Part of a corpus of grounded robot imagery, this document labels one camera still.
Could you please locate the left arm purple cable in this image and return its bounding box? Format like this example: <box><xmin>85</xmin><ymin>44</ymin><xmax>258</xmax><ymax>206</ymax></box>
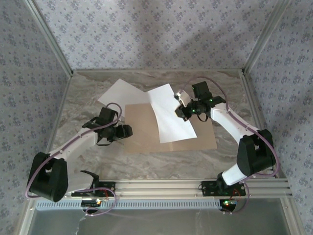
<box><xmin>25</xmin><ymin>102</ymin><xmax>123</xmax><ymax>217</ymax></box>

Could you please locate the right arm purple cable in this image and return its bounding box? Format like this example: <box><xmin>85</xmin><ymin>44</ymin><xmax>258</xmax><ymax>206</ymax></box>
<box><xmin>175</xmin><ymin>76</ymin><xmax>281</xmax><ymax>216</ymax></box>

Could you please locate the aluminium mounting rail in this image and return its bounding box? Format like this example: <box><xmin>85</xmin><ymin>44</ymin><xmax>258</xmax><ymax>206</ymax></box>
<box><xmin>26</xmin><ymin>179</ymin><xmax>293</xmax><ymax>199</ymax></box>

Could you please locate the grey slotted cable duct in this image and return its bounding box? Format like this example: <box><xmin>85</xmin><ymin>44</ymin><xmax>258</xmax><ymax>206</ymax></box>
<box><xmin>35</xmin><ymin>198</ymin><xmax>224</xmax><ymax>211</ymax></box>

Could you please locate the tan paper folder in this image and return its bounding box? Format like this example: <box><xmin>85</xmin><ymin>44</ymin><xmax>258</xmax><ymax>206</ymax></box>
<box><xmin>123</xmin><ymin>102</ymin><xmax>218</xmax><ymax>154</ymax></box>

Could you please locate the control board with lights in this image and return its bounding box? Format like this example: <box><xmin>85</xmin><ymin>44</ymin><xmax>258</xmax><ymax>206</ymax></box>
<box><xmin>219</xmin><ymin>199</ymin><xmax>238</xmax><ymax>207</ymax></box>
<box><xmin>81</xmin><ymin>199</ymin><xmax>103</xmax><ymax>207</ymax></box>

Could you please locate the white paper sheet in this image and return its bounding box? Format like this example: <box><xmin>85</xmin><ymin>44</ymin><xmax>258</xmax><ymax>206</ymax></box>
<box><xmin>97</xmin><ymin>78</ymin><xmax>151</xmax><ymax>120</ymax></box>
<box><xmin>146</xmin><ymin>83</ymin><xmax>198</xmax><ymax>144</ymax></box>

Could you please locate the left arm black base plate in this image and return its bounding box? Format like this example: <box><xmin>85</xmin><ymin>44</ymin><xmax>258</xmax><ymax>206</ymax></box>
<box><xmin>70</xmin><ymin>180</ymin><xmax>116</xmax><ymax>197</ymax></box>

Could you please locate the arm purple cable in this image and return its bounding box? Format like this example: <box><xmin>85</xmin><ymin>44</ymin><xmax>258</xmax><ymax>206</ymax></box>
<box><xmin>25</xmin><ymin>102</ymin><xmax>123</xmax><ymax>217</ymax></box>
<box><xmin>175</xmin><ymin>76</ymin><xmax>281</xmax><ymax>216</ymax></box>

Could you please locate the aluminium side rail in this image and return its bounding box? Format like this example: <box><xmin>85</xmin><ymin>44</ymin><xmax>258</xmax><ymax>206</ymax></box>
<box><xmin>45</xmin><ymin>72</ymin><xmax>74</xmax><ymax>157</ymax></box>
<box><xmin>240</xmin><ymin>70</ymin><xmax>289</xmax><ymax>181</ymax></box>

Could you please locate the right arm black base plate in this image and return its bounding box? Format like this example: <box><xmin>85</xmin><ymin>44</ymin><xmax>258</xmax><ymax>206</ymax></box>
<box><xmin>201</xmin><ymin>180</ymin><xmax>246</xmax><ymax>198</ymax></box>

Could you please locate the grey metal panel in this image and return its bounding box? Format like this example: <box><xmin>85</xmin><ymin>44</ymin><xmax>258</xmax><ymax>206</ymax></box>
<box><xmin>18</xmin><ymin>198</ymin><xmax>298</xmax><ymax>235</ymax></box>

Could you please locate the aluminium frame post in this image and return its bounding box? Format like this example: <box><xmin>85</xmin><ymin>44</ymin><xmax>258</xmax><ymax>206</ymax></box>
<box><xmin>243</xmin><ymin>0</ymin><xmax>291</xmax><ymax>75</ymax></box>
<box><xmin>24</xmin><ymin>0</ymin><xmax>74</xmax><ymax>76</ymax></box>

